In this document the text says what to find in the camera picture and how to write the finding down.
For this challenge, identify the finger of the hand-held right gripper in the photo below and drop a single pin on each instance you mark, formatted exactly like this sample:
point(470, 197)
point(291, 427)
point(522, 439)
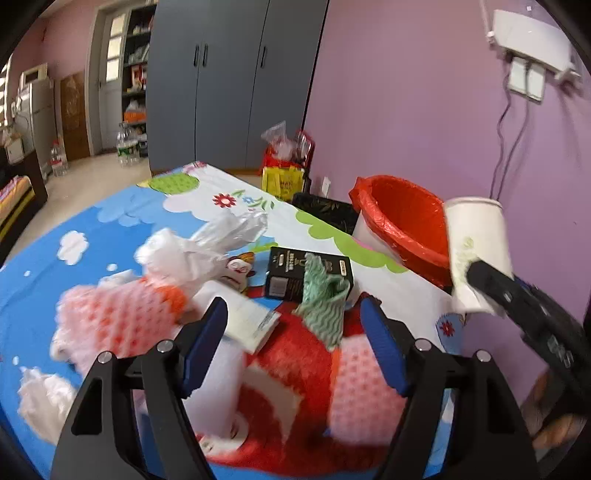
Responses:
point(489, 284)

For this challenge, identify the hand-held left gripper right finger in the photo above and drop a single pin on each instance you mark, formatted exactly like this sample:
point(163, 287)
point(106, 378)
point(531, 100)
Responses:
point(383, 350)

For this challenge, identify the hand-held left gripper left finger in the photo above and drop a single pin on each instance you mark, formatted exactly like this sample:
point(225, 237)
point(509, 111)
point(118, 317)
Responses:
point(203, 346)

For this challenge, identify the white paper cup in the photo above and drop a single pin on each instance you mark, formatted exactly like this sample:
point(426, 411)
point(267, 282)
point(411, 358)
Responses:
point(475, 230)

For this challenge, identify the white bin with red liner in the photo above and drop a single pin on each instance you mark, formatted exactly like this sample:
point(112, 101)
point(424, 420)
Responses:
point(401, 217)

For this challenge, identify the white paper towel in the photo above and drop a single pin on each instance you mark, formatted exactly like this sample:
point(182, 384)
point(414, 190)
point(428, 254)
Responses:
point(46, 401)

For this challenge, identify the person's right hand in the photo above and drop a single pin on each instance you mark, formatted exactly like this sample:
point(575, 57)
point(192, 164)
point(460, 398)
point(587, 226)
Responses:
point(551, 424)

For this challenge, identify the pink foam net sleeve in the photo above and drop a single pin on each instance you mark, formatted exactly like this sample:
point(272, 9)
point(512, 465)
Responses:
point(115, 318)
point(355, 392)

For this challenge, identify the green wavy patterned cloth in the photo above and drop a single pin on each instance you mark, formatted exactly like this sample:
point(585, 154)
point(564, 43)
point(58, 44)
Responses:
point(323, 304)

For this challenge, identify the white plastic bag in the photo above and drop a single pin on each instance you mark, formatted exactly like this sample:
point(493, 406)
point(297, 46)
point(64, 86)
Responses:
point(184, 258)

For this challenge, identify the black cardboard box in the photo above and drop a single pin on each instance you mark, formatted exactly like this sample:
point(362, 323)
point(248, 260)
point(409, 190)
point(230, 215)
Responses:
point(286, 272)

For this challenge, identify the black plastic bag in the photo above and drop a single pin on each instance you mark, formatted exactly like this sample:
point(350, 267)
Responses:
point(323, 212)

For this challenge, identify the cartoon printed blanket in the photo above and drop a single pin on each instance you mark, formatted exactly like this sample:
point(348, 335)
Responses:
point(92, 221)

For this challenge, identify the yellow printed bag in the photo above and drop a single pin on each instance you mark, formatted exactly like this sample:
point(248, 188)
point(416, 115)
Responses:
point(282, 184)

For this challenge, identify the clear plastic bottle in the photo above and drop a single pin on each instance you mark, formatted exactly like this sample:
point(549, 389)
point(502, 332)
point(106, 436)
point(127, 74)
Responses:
point(135, 150)

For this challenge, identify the green label water bottle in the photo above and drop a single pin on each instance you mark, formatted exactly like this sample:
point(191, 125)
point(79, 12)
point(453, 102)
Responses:
point(123, 147)

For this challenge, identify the red shopping bag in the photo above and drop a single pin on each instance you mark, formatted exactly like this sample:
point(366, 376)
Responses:
point(304, 150)

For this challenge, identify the clear plastic bag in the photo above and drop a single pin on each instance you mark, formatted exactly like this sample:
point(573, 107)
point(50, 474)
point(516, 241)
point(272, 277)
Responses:
point(277, 138)

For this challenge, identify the dark wooden cabinet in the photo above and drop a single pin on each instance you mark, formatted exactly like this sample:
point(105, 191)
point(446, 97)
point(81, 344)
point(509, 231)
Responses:
point(18, 207)

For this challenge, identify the red label water bottle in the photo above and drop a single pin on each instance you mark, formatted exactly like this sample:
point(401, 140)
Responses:
point(59, 159)

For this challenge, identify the grey door with windows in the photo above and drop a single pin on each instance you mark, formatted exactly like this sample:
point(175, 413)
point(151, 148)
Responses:
point(111, 115)

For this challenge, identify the grey wardrobe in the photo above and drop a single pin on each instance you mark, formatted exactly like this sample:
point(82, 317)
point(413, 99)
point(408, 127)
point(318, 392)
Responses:
point(231, 92)

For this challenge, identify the brown wooden board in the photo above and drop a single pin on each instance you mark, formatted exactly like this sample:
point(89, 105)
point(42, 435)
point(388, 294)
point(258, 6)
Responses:
point(75, 115)

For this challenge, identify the silver refrigerator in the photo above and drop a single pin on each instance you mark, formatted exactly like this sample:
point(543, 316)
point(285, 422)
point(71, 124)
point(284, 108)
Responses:
point(39, 120)

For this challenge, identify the dark storage shelf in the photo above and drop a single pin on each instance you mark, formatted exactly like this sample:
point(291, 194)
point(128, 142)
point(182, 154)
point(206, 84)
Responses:
point(138, 46)

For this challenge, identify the small white wall outlet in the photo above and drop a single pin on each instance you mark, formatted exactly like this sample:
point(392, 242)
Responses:
point(325, 185)

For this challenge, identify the white wall socket box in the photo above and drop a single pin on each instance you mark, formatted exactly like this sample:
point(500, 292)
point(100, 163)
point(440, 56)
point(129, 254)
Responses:
point(531, 37)

